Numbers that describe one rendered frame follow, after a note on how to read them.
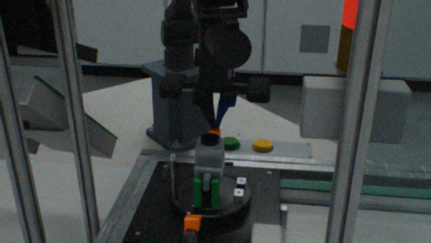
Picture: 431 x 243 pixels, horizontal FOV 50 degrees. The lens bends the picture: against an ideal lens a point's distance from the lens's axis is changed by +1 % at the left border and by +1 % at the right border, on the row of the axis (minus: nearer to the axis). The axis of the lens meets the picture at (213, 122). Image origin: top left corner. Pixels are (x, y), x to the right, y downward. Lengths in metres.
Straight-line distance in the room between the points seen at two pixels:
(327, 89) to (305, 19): 3.22
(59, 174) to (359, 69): 0.79
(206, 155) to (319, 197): 0.27
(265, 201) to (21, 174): 0.41
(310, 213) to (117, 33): 3.32
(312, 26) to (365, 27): 3.27
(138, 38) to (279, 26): 1.18
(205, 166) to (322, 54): 3.18
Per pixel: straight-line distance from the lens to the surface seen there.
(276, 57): 3.85
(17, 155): 0.57
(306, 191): 0.89
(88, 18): 4.09
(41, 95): 0.70
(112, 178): 1.09
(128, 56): 4.07
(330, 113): 0.57
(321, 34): 3.80
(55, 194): 1.07
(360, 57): 0.52
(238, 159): 0.94
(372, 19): 0.51
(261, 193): 0.83
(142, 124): 1.32
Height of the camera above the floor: 1.44
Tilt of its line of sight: 26 degrees down
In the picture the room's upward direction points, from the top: straight up
